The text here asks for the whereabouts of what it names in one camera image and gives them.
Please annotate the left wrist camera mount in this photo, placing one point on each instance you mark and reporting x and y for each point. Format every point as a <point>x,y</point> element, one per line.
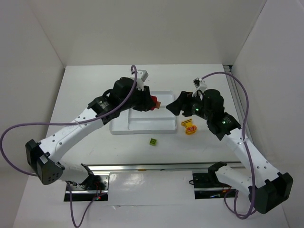
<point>142,75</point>

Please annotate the aluminium rail right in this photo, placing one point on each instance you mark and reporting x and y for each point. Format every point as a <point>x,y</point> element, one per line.
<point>236,98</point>

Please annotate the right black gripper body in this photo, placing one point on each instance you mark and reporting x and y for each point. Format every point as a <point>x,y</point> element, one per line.
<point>186,104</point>

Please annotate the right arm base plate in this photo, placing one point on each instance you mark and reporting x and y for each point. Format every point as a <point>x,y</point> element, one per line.
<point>204,188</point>

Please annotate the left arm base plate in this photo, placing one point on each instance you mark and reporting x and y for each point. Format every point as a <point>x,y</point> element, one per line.
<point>98,189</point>

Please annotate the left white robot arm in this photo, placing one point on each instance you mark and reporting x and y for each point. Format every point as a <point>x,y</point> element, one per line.
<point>44,157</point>

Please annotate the green lego brick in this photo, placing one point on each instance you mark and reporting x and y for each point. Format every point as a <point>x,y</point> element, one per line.
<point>153,142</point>

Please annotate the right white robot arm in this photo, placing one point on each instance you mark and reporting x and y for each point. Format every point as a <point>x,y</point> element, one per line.
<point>266,187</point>

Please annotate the red lego brick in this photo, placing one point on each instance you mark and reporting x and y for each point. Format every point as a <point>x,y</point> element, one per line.
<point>154,99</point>

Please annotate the aluminium rail front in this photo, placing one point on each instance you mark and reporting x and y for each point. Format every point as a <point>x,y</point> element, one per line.
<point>108,168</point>

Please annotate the white divided tray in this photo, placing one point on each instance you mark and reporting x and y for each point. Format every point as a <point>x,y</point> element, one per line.
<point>158,121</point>

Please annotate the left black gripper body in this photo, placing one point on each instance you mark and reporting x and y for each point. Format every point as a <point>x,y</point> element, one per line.
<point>144,101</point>

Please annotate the yellow lego piece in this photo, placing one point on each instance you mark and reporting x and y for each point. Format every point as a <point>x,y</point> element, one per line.
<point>190,128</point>

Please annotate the aluminium rail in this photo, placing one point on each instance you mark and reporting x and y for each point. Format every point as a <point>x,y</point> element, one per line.
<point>108,168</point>
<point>236,98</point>

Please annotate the tan lego brick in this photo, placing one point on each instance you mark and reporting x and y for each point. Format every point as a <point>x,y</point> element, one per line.
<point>158,104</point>

